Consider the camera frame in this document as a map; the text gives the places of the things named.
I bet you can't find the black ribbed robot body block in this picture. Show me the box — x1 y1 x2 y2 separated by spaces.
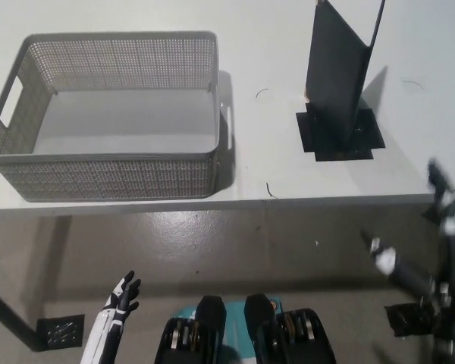
244 293 337 364
153 294 228 364

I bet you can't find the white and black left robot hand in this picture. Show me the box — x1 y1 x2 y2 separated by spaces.
79 270 143 364

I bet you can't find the black notebook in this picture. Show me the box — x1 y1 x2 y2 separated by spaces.
302 0 387 151

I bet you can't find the black tape patch on table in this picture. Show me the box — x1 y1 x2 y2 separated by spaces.
296 108 386 162

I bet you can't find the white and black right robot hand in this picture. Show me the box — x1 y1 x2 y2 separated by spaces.
359 157 455 342

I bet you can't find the grey perforated plastic basket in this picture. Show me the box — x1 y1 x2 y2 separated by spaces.
0 30 236 202

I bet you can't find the black tape patch on floor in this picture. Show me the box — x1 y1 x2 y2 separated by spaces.
36 313 86 350
384 302 438 337

